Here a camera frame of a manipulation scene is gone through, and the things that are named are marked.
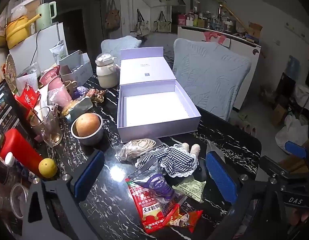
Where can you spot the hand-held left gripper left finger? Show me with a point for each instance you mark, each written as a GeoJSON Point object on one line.
{"type": "Point", "coordinates": [90, 173]}

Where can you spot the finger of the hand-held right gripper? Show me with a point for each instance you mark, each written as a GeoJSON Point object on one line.
{"type": "Point", "coordinates": [272, 165]}
{"type": "Point", "coordinates": [295, 149]}

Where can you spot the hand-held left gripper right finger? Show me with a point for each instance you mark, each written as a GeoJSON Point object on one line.
{"type": "Point", "coordinates": [220, 175]}

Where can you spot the green printed paper packet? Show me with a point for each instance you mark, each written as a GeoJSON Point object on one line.
{"type": "Point", "coordinates": [192, 187]}

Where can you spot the plush doll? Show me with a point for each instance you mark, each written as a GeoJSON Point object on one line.
{"type": "Point", "coordinates": [174, 160]}

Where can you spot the small red snack packet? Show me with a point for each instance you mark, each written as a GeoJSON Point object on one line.
{"type": "Point", "coordinates": [192, 217]}

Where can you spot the clear purple-print snack bag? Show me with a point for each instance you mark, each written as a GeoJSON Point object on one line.
{"type": "Point", "coordinates": [159, 182]}

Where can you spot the long red sauce packet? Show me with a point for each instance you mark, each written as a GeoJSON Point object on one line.
{"type": "Point", "coordinates": [144, 205]}

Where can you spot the lavender gift box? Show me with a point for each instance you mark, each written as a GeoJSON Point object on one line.
{"type": "Point", "coordinates": [154, 105]}

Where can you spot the person's right hand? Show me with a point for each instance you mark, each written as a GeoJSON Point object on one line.
{"type": "Point", "coordinates": [303, 217]}

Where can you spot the white plastic bag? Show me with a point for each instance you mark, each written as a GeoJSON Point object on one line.
{"type": "Point", "coordinates": [292, 135]}

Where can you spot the metal bowl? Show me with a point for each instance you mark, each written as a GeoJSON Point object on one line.
{"type": "Point", "coordinates": [89, 137]}

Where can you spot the yellow-green round fruit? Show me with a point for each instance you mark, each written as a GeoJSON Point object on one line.
{"type": "Point", "coordinates": [48, 168]}

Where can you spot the glass mug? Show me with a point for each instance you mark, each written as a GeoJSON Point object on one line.
{"type": "Point", "coordinates": [48, 130]}

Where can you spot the grey-green biscuit packet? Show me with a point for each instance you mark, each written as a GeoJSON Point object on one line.
{"type": "Point", "coordinates": [79, 107]}

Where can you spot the white-capped blue bottle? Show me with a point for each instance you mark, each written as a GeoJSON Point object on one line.
{"type": "Point", "coordinates": [17, 165]}

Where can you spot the red plastic bottle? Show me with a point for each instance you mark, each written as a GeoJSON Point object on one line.
{"type": "Point", "coordinates": [19, 147]}

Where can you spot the clear plastic cup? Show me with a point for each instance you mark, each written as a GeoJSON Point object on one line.
{"type": "Point", "coordinates": [18, 200]}

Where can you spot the brown snack wrapper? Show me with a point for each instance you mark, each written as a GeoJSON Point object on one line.
{"type": "Point", "coordinates": [98, 95]}

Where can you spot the purple candy wrapper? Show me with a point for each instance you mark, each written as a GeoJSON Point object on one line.
{"type": "Point", "coordinates": [82, 92]}

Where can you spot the blue water jug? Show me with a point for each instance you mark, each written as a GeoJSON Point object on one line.
{"type": "Point", "coordinates": [293, 66]}

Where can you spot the pink paper cup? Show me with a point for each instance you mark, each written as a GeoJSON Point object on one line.
{"type": "Point", "coordinates": [49, 76]}
{"type": "Point", "coordinates": [59, 92]}

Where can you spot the beige mug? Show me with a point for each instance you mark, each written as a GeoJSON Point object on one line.
{"type": "Point", "coordinates": [69, 86]}

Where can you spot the white cardboard box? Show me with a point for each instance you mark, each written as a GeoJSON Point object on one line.
{"type": "Point", "coordinates": [82, 76]}

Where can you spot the light blue covered chair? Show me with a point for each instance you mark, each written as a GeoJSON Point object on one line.
{"type": "Point", "coordinates": [119, 46]}
{"type": "Point", "coordinates": [209, 77]}

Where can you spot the red paper packet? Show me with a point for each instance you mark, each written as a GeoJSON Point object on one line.
{"type": "Point", "coordinates": [28, 97]}

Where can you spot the cream kettle-shaped bottle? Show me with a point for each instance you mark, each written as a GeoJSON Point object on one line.
{"type": "Point", "coordinates": [107, 76]}

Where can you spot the black printed box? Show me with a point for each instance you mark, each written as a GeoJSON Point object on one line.
{"type": "Point", "coordinates": [7, 115]}

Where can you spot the green and white pouch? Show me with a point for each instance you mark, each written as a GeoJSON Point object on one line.
{"type": "Point", "coordinates": [59, 52]}

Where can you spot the brown cardboard box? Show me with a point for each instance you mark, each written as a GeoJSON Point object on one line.
{"type": "Point", "coordinates": [255, 30]}

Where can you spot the decorative plate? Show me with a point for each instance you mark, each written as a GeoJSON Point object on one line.
{"type": "Point", "coordinates": [10, 72]}

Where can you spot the white refrigerator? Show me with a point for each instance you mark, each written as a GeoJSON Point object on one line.
{"type": "Point", "coordinates": [44, 45]}

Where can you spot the pink cloth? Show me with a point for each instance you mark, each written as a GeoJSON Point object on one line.
{"type": "Point", "coordinates": [214, 37]}

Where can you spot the row of bottles and jars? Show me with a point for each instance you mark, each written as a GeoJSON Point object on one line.
{"type": "Point", "coordinates": [207, 20]}

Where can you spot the beige tote bag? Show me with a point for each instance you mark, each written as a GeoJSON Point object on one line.
{"type": "Point", "coordinates": [163, 25]}
{"type": "Point", "coordinates": [142, 25]}

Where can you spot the brown tote bag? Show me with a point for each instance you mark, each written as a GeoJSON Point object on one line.
{"type": "Point", "coordinates": [112, 17]}

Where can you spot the yellow pot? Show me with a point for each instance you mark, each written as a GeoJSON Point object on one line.
{"type": "Point", "coordinates": [17, 33]}

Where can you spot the pale green jug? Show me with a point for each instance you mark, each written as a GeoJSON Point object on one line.
{"type": "Point", "coordinates": [44, 17]}

